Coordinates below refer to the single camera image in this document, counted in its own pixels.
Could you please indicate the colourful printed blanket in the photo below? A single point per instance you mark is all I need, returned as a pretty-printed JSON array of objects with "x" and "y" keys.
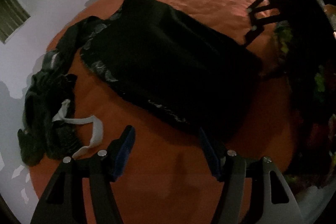
[{"x": 319, "y": 82}]

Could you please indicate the pile of dark clothes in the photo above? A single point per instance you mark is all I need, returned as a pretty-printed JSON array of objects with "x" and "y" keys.
[{"x": 39, "y": 113}]

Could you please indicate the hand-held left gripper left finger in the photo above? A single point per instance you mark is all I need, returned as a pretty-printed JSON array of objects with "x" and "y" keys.
[{"x": 123, "y": 153}]

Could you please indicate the black paisley garment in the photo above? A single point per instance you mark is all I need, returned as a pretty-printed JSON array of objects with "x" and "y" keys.
[{"x": 170, "y": 69}]

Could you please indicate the orange blanket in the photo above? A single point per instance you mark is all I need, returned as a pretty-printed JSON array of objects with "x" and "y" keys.
[{"x": 162, "y": 187}]

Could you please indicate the wall vent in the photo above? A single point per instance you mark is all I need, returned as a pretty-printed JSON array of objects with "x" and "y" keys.
[{"x": 11, "y": 16}]

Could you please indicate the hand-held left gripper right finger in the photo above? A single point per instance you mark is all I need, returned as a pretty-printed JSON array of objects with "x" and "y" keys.
[{"x": 210, "y": 155}]

